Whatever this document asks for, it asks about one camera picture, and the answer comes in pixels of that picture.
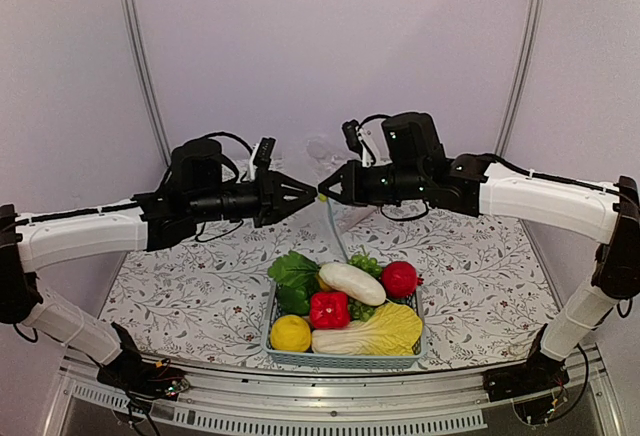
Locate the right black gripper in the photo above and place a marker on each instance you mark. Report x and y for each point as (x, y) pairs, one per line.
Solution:
(351, 190)

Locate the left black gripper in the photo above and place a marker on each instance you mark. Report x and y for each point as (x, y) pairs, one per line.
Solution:
(272, 196)

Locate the white radish with leaves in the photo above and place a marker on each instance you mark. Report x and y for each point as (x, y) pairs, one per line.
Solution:
(295, 271)

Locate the blue zipper clear bag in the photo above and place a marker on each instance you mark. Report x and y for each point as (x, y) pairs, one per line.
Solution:
(334, 227)

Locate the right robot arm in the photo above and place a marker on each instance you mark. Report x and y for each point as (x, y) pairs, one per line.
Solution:
(607, 214)

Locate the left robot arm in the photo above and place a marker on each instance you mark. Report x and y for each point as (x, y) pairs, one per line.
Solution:
(31, 242)

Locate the pink zipper clear bag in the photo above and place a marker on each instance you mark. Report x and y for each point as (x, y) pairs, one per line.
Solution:
(316, 160)

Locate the green grapes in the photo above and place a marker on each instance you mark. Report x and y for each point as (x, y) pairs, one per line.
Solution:
(364, 261)

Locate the yellow lemon back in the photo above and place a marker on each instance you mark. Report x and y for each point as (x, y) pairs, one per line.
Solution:
(324, 287)

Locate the yellow lemon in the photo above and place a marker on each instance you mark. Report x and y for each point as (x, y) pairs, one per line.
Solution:
(290, 333)
(324, 287)

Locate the green bell pepper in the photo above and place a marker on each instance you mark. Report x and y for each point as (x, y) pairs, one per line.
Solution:
(293, 300)

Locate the red bell pepper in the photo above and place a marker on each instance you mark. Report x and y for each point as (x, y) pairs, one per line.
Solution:
(329, 310)

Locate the yellow lemon front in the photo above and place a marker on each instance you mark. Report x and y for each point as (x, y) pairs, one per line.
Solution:
(290, 333)

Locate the napa cabbage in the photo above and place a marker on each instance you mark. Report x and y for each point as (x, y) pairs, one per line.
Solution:
(392, 330)

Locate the light blue plastic basket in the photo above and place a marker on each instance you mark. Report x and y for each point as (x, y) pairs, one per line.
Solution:
(311, 359)

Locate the front aluminium rail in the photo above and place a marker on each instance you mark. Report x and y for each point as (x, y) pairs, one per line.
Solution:
(226, 400)

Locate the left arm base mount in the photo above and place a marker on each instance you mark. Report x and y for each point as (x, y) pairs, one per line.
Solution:
(130, 373)

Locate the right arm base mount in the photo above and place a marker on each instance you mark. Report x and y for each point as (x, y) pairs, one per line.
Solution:
(535, 387)

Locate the left aluminium frame post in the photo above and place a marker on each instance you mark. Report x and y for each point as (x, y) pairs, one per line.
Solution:
(145, 80)

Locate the aluminium frame post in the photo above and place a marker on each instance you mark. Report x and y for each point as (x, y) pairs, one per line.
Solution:
(145, 80)
(523, 63)

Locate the right aluminium frame post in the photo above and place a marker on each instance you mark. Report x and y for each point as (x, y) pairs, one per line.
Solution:
(523, 63)

